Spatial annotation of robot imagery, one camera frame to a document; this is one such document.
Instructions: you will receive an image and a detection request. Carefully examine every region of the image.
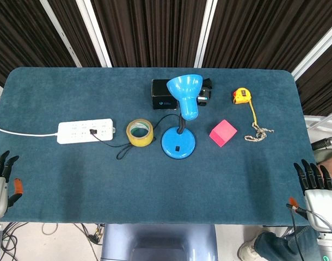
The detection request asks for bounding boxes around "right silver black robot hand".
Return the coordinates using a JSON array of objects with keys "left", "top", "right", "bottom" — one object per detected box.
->
[{"left": 288, "top": 159, "right": 332, "bottom": 232}]

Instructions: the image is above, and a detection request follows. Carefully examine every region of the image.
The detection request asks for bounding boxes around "beige knotted rope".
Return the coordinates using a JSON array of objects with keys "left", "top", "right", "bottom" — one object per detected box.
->
[{"left": 244, "top": 122, "right": 275, "bottom": 142}]

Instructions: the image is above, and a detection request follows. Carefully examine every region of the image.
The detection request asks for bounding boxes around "blue gooseneck desk lamp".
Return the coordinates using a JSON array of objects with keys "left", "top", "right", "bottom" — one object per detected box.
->
[{"left": 161, "top": 74, "right": 204, "bottom": 160}]

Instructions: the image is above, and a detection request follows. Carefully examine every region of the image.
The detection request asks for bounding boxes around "blue velvet table cloth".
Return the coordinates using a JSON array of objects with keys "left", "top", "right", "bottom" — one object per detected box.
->
[{"left": 0, "top": 67, "right": 316, "bottom": 226}]

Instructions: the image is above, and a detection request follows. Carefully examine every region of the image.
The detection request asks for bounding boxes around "white power strip cable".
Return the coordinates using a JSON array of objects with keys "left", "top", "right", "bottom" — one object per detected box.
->
[{"left": 0, "top": 126, "right": 59, "bottom": 138}]

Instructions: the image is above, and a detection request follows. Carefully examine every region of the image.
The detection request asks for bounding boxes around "dark brown pleated curtain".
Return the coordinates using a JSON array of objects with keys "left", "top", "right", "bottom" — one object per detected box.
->
[{"left": 0, "top": 0, "right": 332, "bottom": 117}]

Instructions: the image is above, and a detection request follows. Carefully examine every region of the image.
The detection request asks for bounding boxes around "yellow tape measure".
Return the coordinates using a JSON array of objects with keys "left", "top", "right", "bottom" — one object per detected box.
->
[{"left": 231, "top": 87, "right": 258, "bottom": 125}]

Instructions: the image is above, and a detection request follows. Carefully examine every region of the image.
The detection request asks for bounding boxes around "person's leg in jeans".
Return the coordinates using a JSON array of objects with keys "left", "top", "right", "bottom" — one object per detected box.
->
[{"left": 254, "top": 225, "right": 322, "bottom": 261}]

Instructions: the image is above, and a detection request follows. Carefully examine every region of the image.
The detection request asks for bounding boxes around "grey looped floor cable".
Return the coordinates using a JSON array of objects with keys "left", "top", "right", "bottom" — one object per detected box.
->
[{"left": 41, "top": 223, "right": 59, "bottom": 235}]

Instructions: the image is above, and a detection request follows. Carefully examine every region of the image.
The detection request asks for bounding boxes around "white frame post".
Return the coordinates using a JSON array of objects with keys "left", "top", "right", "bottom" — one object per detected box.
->
[
  {"left": 75, "top": 0, "right": 113, "bottom": 68},
  {"left": 40, "top": 0, "right": 82, "bottom": 68},
  {"left": 193, "top": 0, "right": 218, "bottom": 69},
  {"left": 291, "top": 18, "right": 332, "bottom": 81}
]

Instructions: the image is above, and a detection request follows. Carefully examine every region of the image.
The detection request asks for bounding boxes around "pink foam cube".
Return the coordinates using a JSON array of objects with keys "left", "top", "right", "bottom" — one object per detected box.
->
[{"left": 208, "top": 119, "right": 238, "bottom": 148}]

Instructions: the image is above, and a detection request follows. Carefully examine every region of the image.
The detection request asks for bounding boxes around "black lamp power cord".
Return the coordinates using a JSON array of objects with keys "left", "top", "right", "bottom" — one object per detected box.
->
[{"left": 89, "top": 114, "right": 181, "bottom": 160}]

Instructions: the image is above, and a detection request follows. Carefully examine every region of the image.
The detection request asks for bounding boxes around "black cable on right hand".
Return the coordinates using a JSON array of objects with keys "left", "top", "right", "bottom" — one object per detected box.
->
[{"left": 286, "top": 203, "right": 306, "bottom": 261}]

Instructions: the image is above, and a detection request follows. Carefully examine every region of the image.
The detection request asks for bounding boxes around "black cardboard box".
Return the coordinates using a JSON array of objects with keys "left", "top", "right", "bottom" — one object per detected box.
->
[{"left": 151, "top": 78, "right": 180, "bottom": 110}]

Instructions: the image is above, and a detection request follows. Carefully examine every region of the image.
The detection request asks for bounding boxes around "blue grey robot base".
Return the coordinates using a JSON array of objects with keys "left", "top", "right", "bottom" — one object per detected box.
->
[{"left": 100, "top": 224, "right": 218, "bottom": 261}]

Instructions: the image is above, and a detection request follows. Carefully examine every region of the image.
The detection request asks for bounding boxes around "white aluminium frame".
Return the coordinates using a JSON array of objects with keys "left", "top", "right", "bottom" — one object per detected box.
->
[{"left": 303, "top": 108, "right": 332, "bottom": 134}]

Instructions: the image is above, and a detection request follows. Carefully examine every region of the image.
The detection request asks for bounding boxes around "white sneaker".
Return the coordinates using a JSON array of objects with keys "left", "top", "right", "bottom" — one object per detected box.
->
[{"left": 237, "top": 235, "right": 265, "bottom": 261}]

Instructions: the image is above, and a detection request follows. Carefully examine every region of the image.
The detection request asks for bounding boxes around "white power strip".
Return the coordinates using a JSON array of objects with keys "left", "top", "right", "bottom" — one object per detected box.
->
[{"left": 57, "top": 118, "right": 116, "bottom": 145}]

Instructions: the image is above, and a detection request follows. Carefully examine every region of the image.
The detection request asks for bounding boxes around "black floor cable bundle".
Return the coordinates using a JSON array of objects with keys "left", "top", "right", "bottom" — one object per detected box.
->
[{"left": 0, "top": 222, "right": 29, "bottom": 261}]

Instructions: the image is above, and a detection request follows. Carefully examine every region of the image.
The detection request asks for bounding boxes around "yellow packing tape roll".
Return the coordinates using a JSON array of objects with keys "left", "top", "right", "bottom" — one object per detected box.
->
[{"left": 126, "top": 118, "right": 155, "bottom": 147}]

